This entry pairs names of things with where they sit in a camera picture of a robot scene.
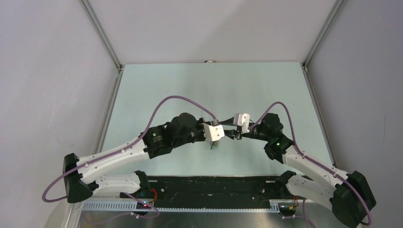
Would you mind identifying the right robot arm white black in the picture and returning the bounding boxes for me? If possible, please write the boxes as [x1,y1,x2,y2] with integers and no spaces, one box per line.
[220,113,376,228]

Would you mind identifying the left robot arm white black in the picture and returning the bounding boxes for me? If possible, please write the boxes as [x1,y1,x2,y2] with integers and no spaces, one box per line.
[63,113,210,203]

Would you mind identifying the right controller board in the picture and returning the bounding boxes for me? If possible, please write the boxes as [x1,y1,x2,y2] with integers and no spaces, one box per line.
[279,205,298,210]

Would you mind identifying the controller board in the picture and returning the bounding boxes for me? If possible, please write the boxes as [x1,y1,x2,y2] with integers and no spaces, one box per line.
[136,201,154,210]
[279,205,298,210]

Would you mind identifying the left controller board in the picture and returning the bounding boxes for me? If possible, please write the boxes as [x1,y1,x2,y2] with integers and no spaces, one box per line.
[136,201,154,210]

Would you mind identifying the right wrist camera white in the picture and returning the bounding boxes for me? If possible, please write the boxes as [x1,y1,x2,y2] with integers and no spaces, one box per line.
[233,113,250,133]

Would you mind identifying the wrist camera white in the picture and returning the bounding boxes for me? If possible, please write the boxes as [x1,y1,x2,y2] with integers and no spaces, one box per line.
[233,113,250,133]
[202,123,225,142]

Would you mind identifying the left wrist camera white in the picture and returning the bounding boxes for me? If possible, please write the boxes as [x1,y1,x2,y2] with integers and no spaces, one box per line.
[202,123,225,142]

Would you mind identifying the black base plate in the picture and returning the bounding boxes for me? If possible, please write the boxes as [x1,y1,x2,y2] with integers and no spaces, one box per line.
[88,170,341,210]

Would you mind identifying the right aluminium frame post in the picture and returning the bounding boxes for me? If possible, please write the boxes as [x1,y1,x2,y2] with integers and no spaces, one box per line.
[302,0,347,72]

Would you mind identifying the aluminium frame post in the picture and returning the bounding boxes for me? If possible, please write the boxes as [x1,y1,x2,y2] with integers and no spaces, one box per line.
[302,0,347,72]
[79,0,122,72]

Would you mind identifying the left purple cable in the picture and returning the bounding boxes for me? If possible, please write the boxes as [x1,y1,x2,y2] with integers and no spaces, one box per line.
[41,95,218,226]

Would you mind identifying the left aluminium frame post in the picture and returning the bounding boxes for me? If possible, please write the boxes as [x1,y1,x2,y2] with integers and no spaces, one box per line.
[79,0,122,72]

